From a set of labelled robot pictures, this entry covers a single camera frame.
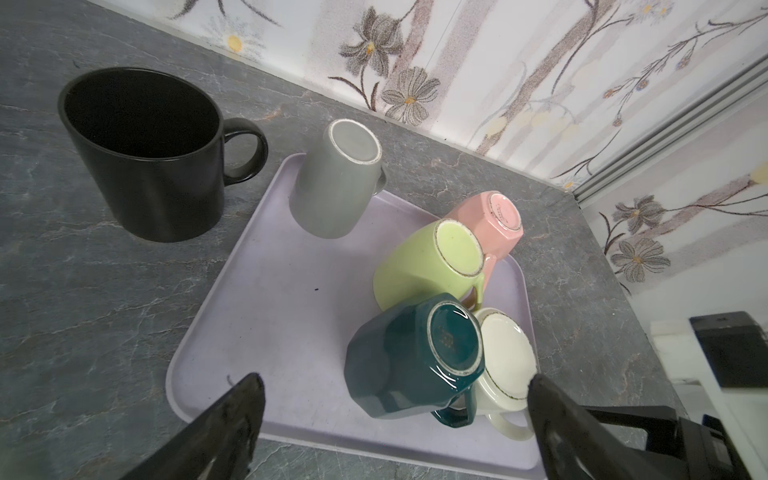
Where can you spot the pink ceramic mug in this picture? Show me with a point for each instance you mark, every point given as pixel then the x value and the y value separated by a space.
pixel 495 222

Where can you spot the lavender plastic tray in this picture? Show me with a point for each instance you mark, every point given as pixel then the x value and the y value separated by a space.
pixel 285 306

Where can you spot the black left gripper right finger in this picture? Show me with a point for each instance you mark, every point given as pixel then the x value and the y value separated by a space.
pixel 573 444

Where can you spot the light green ceramic mug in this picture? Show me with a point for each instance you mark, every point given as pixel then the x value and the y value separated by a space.
pixel 442 257

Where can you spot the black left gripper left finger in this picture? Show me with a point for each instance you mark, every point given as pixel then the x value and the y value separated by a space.
pixel 218 444

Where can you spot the grey ceramic mug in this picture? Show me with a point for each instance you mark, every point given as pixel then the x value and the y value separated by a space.
pixel 340 175

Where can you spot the black ceramic mug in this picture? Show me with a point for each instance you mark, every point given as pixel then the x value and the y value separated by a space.
pixel 159 149

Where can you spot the dark green ceramic mug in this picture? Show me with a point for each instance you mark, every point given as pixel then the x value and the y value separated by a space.
pixel 422 355

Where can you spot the cream mug red inside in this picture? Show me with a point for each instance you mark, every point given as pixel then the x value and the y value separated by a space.
pixel 510 365

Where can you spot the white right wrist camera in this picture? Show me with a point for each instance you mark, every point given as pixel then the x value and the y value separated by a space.
pixel 721 361

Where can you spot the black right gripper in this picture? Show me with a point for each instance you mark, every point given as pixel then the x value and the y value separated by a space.
pixel 676 447

